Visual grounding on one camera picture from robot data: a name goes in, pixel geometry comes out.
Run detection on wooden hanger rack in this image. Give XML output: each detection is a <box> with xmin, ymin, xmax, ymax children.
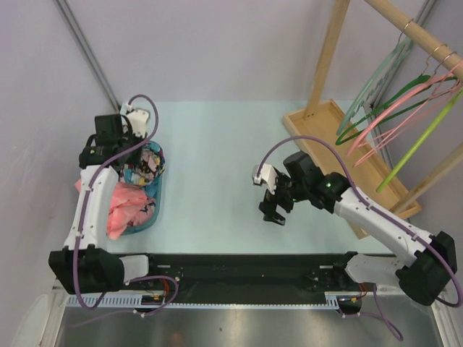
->
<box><xmin>283</xmin><ymin>1</ymin><xmax>462</xmax><ymax>218</ymax></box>

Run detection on teal plastic basket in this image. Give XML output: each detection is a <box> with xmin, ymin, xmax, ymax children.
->
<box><xmin>119</xmin><ymin>140</ymin><xmax>168</xmax><ymax>236</ymax></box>

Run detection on pink shark shorts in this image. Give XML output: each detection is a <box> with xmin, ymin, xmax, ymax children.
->
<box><xmin>90</xmin><ymin>181</ymin><xmax>156</xmax><ymax>240</ymax></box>

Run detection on pale green hanger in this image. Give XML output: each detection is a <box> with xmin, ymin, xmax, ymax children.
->
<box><xmin>336</xmin><ymin>19</ymin><xmax>414</xmax><ymax>135</ymax></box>

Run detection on comic print shorts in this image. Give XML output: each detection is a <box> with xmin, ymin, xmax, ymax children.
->
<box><xmin>119</xmin><ymin>141</ymin><xmax>166</xmax><ymax>187</ymax></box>

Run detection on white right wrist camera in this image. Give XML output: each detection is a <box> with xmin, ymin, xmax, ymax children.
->
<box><xmin>252</xmin><ymin>163</ymin><xmax>278</xmax><ymax>195</ymax></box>

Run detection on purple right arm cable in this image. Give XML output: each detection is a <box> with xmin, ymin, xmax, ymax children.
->
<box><xmin>255</xmin><ymin>135</ymin><xmax>459</xmax><ymax>341</ymax></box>

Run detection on white cable duct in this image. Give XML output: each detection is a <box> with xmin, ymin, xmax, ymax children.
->
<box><xmin>67</xmin><ymin>291</ymin><xmax>343</xmax><ymax>310</ymax></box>

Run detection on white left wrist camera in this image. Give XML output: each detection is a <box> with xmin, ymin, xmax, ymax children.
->
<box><xmin>120</xmin><ymin>103</ymin><xmax>150</xmax><ymax>137</ymax></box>

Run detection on pink hanger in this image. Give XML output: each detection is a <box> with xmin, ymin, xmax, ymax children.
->
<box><xmin>347</xmin><ymin>53</ymin><xmax>463</xmax><ymax>157</ymax></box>
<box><xmin>348</xmin><ymin>75</ymin><xmax>462</xmax><ymax>167</ymax></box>

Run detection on lime green hanger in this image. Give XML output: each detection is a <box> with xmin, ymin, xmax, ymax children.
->
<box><xmin>375</xmin><ymin>90</ymin><xmax>462</xmax><ymax>192</ymax></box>

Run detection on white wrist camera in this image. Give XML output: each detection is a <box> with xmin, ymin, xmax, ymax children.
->
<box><xmin>252</xmin><ymin>163</ymin><xmax>278</xmax><ymax>195</ymax></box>
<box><xmin>120</xmin><ymin>103</ymin><xmax>150</xmax><ymax>137</ymax></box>

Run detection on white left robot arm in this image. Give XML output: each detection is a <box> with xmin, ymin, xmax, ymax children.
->
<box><xmin>48</xmin><ymin>109</ymin><xmax>160</xmax><ymax>295</ymax></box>

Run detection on dark green hanger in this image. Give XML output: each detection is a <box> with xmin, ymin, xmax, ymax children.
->
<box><xmin>335</xmin><ymin>46</ymin><xmax>459</xmax><ymax>146</ymax></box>

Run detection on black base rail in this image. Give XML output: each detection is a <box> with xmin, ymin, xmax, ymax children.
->
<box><xmin>128</xmin><ymin>254</ymin><xmax>373</xmax><ymax>305</ymax></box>

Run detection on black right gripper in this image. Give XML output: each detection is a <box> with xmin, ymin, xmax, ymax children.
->
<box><xmin>259</xmin><ymin>170</ymin><xmax>308</xmax><ymax>226</ymax></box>

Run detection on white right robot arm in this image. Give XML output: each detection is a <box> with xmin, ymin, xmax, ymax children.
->
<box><xmin>252</xmin><ymin>151</ymin><xmax>456</xmax><ymax>306</ymax></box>

